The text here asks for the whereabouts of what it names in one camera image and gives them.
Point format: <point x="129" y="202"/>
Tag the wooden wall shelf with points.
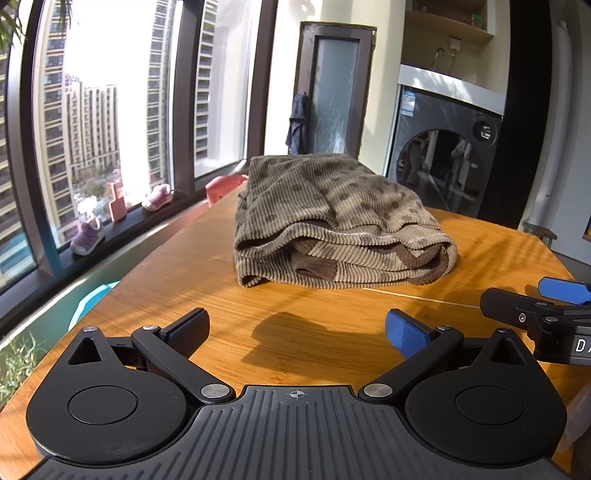
<point x="448" y="25"/>

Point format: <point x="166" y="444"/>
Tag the pink child's shoe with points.
<point x="158" y="197"/>

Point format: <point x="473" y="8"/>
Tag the grey front-load washing machine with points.
<point x="438" y="152"/>

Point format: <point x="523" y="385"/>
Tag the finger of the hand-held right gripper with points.
<point x="563" y="290"/>
<point x="508" y="307"/>

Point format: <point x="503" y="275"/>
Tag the teal plastic object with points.
<point x="92" y="304"/>

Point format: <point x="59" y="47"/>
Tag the red plastic stool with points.
<point x="221" y="187"/>

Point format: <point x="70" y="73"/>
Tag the white wall socket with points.
<point x="455" y="45"/>

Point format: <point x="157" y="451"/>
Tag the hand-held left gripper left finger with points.
<point x="187" y="330"/>

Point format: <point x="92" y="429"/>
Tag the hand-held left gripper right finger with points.
<point x="406" y="334"/>

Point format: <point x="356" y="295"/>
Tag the lilac child's shoe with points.
<point x="87" y="237"/>

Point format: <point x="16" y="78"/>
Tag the dark framed frosted glass door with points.
<point x="337" y="92"/>

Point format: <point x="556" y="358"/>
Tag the wall faucet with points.
<point x="441" y="55"/>

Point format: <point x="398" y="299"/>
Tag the small wooden stool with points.
<point x="540" y="230"/>

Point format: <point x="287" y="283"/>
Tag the green hanging plant leaves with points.
<point x="10" y="23"/>

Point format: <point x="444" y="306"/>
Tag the green potted plant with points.
<point x="18" y="369"/>

